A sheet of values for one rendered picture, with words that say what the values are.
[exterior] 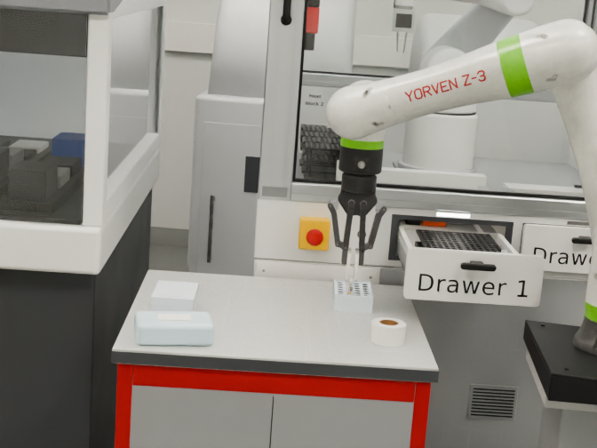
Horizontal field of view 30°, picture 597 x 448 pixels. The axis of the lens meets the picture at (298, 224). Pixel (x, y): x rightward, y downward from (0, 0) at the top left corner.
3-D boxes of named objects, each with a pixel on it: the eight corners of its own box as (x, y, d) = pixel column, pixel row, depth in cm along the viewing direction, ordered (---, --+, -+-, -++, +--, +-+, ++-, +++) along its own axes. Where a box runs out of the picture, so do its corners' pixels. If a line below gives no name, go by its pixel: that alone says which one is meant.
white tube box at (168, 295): (192, 324, 228) (194, 299, 227) (149, 321, 228) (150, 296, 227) (197, 306, 240) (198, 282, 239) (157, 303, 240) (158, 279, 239)
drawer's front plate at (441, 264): (539, 307, 237) (545, 257, 234) (403, 299, 236) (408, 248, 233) (537, 305, 238) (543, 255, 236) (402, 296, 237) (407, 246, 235)
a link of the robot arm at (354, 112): (513, 94, 221) (498, 40, 219) (510, 100, 210) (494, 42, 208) (341, 142, 231) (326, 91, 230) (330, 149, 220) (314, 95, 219)
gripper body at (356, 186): (340, 174, 235) (337, 217, 237) (380, 177, 235) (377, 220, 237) (339, 168, 242) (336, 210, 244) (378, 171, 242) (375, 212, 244)
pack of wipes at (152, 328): (209, 331, 224) (210, 309, 223) (214, 347, 215) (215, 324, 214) (133, 331, 221) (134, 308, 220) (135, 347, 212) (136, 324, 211)
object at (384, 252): (672, 284, 271) (680, 227, 268) (253, 258, 268) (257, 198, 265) (572, 205, 364) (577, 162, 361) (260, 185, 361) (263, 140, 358)
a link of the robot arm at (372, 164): (381, 144, 243) (339, 140, 243) (385, 152, 231) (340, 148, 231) (379, 171, 244) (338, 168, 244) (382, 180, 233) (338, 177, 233)
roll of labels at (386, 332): (409, 346, 223) (411, 327, 223) (378, 348, 221) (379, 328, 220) (395, 335, 230) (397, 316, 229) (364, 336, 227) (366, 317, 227)
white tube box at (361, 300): (371, 313, 244) (373, 297, 243) (333, 310, 244) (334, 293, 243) (369, 297, 256) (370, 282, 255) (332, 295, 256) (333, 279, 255)
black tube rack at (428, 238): (505, 284, 246) (507, 256, 244) (425, 280, 245) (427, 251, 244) (486, 260, 267) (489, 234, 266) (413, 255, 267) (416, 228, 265)
